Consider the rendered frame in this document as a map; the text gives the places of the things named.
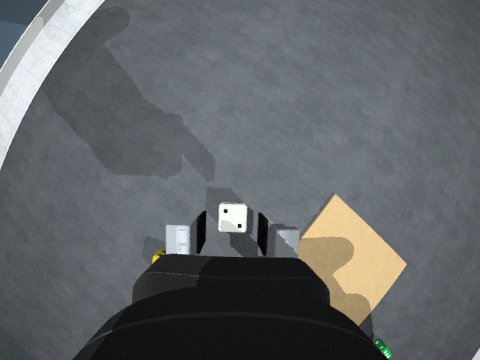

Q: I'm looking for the yellow die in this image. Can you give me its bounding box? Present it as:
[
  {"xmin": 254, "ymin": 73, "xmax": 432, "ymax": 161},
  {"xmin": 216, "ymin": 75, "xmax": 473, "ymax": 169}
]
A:
[{"xmin": 152, "ymin": 249, "xmax": 166, "ymax": 264}]

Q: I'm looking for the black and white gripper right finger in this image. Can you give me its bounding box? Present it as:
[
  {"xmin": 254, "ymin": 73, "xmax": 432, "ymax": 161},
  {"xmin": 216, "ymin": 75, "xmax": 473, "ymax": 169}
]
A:
[{"xmin": 257, "ymin": 213, "xmax": 300, "ymax": 258}]

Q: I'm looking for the tan flat mat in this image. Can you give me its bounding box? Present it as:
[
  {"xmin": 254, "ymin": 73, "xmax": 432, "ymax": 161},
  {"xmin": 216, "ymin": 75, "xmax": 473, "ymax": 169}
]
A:
[{"xmin": 298, "ymin": 194, "xmax": 407, "ymax": 326}]

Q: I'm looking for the green die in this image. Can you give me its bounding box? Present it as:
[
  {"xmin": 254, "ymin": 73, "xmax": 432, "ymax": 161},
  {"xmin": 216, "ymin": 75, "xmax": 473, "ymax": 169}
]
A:
[{"xmin": 373, "ymin": 339, "xmax": 392, "ymax": 359}]

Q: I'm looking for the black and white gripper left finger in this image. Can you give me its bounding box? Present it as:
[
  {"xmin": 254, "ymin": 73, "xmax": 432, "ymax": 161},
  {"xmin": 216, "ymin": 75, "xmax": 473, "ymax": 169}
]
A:
[{"xmin": 166, "ymin": 210, "xmax": 206, "ymax": 255}]

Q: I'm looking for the white die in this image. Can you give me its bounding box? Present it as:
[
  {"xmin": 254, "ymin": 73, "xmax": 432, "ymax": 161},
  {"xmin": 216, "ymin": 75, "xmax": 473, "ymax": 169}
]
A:
[{"xmin": 218, "ymin": 202, "xmax": 247, "ymax": 232}]

